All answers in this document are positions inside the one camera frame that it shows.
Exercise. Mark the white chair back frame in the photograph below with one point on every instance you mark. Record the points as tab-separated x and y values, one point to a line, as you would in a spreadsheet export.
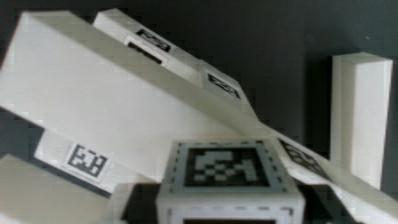
84	87

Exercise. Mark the white chair leg block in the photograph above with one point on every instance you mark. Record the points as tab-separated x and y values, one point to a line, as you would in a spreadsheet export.
139	38
223	86

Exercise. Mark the small white tag cube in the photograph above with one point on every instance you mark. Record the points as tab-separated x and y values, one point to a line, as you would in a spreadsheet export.
228	186

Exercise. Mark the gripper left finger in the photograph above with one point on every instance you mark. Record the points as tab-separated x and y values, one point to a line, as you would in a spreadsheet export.
132	204

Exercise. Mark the white L-shaped fence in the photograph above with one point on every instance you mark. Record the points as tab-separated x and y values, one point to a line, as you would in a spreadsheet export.
359	107

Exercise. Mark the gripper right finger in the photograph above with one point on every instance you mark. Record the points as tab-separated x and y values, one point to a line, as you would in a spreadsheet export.
326	210

